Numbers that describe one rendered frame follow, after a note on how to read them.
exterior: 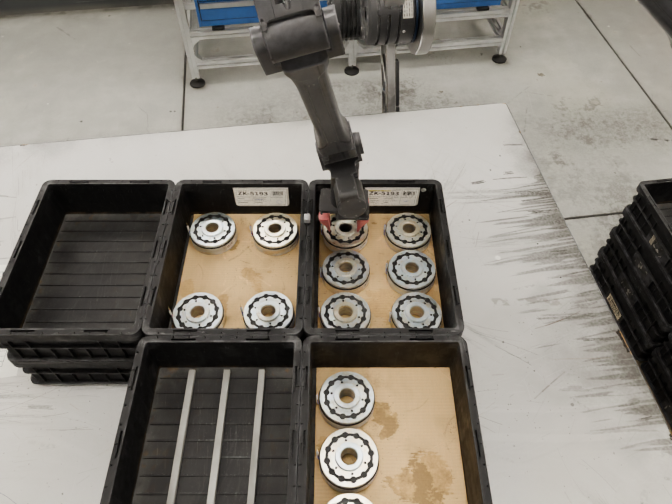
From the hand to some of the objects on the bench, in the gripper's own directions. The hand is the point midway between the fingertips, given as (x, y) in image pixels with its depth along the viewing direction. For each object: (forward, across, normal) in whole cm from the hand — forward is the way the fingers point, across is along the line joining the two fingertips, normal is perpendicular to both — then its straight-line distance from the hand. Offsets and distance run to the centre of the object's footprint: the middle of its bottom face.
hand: (343, 227), depth 127 cm
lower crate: (+17, +53, +12) cm, 57 cm away
